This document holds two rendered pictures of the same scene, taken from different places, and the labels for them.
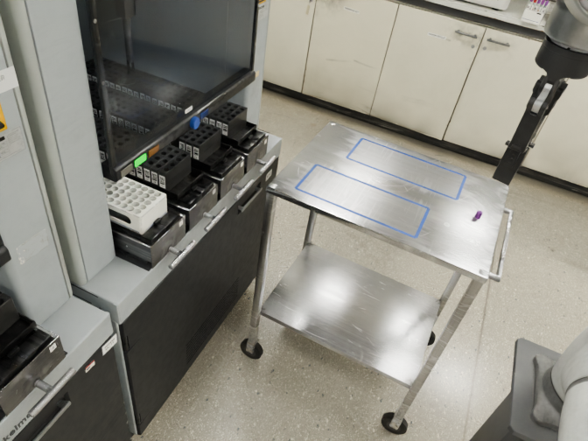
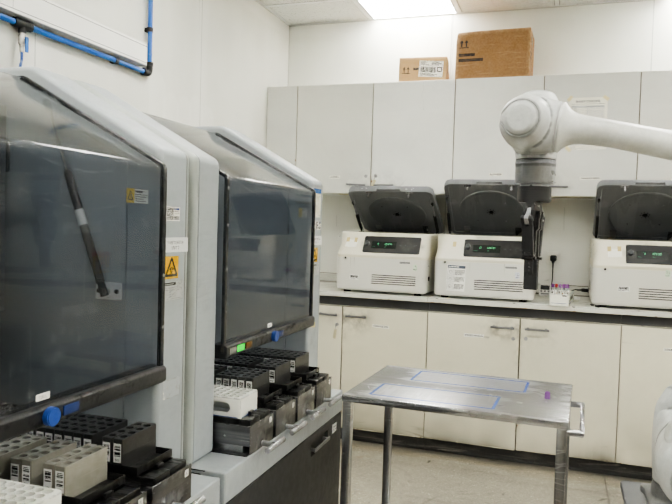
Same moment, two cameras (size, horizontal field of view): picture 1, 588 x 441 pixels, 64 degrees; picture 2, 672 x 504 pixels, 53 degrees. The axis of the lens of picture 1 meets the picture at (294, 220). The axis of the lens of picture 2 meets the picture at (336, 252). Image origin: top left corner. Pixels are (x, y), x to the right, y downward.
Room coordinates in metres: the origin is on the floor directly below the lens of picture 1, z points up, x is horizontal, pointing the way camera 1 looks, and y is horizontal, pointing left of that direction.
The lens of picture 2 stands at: (-0.84, 0.08, 1.29)
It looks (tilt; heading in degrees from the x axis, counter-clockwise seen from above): 2 degrees down; 1
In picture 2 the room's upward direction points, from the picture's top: 2 degrees clockwise
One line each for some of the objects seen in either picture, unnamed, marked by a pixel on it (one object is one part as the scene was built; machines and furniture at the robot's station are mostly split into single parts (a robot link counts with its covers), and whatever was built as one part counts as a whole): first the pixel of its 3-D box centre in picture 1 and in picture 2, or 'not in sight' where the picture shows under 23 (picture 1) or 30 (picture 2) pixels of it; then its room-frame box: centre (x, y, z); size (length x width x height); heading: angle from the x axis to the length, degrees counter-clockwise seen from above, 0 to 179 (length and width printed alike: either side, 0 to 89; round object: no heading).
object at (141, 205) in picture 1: (103, 193); (197, 399); (0.85, 0.46, 0.83); 0.30 x 0.10 x 0.06; 73
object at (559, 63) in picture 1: (556, 73); (533, 205); (0.70, -0.34, 1.35); 0.08 x 0.07 x 0.09; 150
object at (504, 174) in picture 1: (509, 164); (530, 274); (0.70, -0.34, 1.19); 0.03 x 0.01 x 0.07; 60
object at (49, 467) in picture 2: not in sight; (71, 470); (0.30, 0.55, 0.85); 0.12 x 0.02 x 0.06; 162
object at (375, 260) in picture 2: not in sight; (394, 238); (3.36, -0.20, 1.22); 0.62 x 0.56 x 0.64; 161
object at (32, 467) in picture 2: not in sight; (50, 467); (0.31, 0.60, 0.85); 0.12 x 0.02 x 0.06; 162
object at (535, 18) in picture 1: (535, 10); (562, 297); (2.87, -1.10, 0.93); 0.30 x 0.10 x 0.06; 157
